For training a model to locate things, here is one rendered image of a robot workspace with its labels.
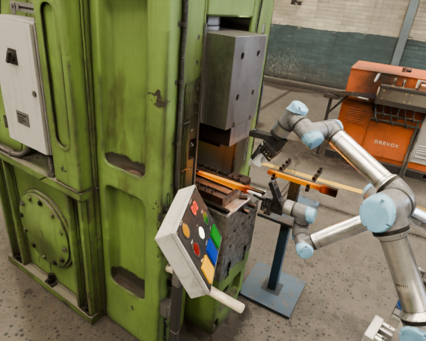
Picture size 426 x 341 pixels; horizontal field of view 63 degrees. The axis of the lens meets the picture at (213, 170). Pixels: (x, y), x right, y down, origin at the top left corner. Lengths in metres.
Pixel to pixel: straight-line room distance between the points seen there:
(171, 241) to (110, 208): 0.82
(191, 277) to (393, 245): 0.67
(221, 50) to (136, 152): 0.61
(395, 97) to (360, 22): 4.38
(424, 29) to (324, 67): 2.15
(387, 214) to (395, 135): 3.97
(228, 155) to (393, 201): 1.12
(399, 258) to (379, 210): 0.17
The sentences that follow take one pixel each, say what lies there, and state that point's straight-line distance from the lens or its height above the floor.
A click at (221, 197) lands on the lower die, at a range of 1.78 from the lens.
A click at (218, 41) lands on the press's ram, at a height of 1.74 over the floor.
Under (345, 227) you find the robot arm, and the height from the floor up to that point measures 1.05.
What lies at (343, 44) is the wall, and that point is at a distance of 9.09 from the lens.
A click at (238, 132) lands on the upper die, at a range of 1.69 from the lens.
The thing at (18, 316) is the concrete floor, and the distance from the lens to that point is 2.65.
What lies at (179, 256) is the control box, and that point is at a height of 1.11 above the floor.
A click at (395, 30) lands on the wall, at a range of 9.00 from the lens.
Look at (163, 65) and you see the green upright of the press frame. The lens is 1.38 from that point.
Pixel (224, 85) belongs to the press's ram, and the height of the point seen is 1.56.
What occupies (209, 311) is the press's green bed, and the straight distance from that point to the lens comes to 2.25.
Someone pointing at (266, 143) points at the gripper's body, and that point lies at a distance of 1.48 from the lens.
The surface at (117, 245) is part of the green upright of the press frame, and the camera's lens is 2.10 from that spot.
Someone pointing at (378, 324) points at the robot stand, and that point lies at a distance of 1.67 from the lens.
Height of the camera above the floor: 1.89
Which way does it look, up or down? 27 degrees down
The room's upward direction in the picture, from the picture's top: 6 degrees clockwise
